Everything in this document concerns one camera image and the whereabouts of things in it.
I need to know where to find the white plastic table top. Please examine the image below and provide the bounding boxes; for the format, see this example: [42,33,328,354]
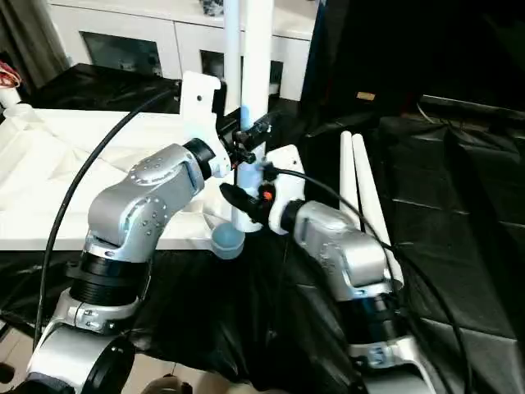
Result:
[0,103,247,263]

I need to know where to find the white glass-door cabinet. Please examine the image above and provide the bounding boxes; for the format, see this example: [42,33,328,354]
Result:
[44,0,315,102]

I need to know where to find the black glossy mat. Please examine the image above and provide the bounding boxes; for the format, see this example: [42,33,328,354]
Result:
[0,63,525,394]

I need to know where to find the grey robot foot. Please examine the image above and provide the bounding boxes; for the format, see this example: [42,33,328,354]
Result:
[145,375,192,394]

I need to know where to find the white plastic container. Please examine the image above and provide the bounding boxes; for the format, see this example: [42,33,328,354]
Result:
[0,88,21,108]

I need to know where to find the grey curtain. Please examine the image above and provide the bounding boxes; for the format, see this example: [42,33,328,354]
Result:
[0,0,69,89]

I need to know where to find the red clothes hangers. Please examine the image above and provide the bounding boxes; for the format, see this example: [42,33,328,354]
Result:
[0,61,21,89]

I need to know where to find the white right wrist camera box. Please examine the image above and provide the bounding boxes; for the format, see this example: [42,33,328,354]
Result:
[264,144,308,236]

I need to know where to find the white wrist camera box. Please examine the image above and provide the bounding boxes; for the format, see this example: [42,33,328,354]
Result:
[264,144,308,236]
[179,70,230,178]

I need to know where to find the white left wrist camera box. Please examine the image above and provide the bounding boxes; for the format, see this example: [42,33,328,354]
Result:
[179,70,230,178]

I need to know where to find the black metal table frame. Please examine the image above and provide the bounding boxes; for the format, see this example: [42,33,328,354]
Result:
[0,314,40,336]

